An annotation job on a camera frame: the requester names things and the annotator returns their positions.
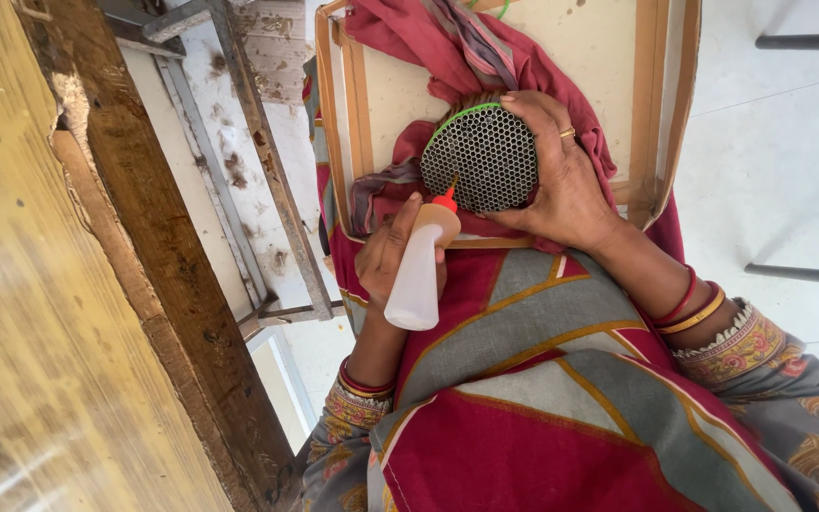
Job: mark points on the person's right hand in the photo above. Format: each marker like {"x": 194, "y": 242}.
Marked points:
{"x": 573, "y": 185}

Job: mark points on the person's left hand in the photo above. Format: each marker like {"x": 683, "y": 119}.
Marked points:
{"x": 379, "y": 259}

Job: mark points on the white squeeze bottle red nozzle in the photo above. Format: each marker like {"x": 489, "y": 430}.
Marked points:
{"x": 416, "y": 281}

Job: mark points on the round bundle of thin tubes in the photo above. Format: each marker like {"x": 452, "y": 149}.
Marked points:
{"x": 484, "y": 160}

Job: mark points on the wooden framed tray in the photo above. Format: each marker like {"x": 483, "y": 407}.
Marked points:
{"x": 640, "y": 106}

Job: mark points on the red bangles on left wrist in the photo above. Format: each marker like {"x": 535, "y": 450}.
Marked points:
{"x": 363, "y": 387}

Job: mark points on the green rubber band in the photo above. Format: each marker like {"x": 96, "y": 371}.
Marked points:
{"x": 452, "y": 119}

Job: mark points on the red cloth with striped border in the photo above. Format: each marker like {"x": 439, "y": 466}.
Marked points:
{"x": 445, "y": 64}

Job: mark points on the gold and red bangle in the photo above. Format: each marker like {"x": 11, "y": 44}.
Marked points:
{"x": 708, "y": 313}

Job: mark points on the green loop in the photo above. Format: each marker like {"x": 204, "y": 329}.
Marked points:
{"x": 503, "y": 8}

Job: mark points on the red and grey patterned sari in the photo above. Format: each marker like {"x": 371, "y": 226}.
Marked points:
{"x": 544, "y": 398}

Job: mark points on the black metal bar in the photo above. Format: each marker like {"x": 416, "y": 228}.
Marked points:
{"x": 807, "y": 41}
{"x": 804, "y": 274}

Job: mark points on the worn wooden table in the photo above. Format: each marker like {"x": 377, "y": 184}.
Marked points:
{"x": 61, "y": 284}

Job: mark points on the rusty metal frame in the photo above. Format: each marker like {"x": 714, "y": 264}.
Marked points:
{"x": 274, "y": 178}

